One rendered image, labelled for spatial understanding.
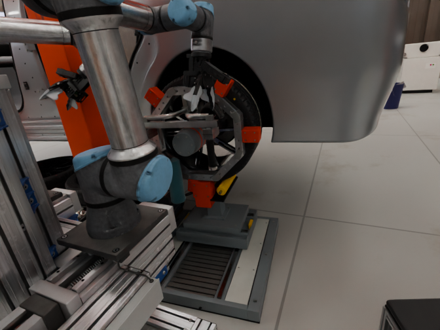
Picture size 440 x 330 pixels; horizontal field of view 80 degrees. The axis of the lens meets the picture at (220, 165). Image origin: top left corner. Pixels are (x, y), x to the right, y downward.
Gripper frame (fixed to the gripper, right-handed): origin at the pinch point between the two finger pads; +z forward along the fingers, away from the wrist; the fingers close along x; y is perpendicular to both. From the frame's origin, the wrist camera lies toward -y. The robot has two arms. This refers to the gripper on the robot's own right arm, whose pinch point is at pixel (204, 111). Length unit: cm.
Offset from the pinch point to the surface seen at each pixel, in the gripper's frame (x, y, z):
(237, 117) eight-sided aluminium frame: -40.7, 2.9, 4.5
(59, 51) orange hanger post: 3, 73, -21
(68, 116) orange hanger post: -1, 77, 8
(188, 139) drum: -25.4, 22.1, 16.1
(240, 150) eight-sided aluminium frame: -43.9, 0.9, 22.3
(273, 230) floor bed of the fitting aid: -83, -14, 85
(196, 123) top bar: -20.4, 14.9, 7.2
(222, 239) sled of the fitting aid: -55, 12, 85
